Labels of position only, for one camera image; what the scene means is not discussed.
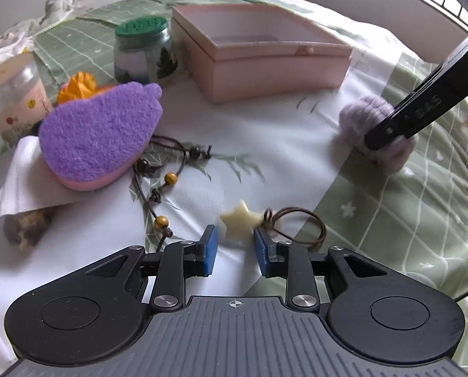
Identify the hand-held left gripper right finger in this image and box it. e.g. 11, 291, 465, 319
253, 228, 388, 311

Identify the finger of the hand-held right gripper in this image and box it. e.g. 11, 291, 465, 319
364, 27, 468, 151

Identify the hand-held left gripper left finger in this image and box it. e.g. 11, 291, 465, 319
85, 225, 219, 311

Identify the brown hair tie with star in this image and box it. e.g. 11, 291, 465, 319
219, 199, 328, 251

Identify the purple fluffy scrunchie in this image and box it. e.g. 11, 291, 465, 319
338, 95, 420, 173

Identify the pink cardboard box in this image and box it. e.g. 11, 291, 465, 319
171, 3, 353, 105

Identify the purple and pink sponge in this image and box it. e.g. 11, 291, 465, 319
38, 81, 164, 192

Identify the white tissue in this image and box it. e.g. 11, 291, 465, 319
0, 135, 81, 224

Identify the brown mottled soft object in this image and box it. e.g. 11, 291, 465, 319
2, 208, 58, 249

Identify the green and white bed sheet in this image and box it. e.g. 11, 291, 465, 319
0, 0, 468, 377

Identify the green lid glass jar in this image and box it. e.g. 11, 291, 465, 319
113, 16, 179, 85

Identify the orange fabric flower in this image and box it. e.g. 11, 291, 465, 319
57, 73, 114, 107

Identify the flower print jar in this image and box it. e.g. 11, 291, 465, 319
0, 53, 54, 148

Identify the white crumpled cloth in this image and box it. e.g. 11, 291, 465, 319
0, 0, 81, 75

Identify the brown beaded cord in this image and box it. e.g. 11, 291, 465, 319
129, 135, 213, 250

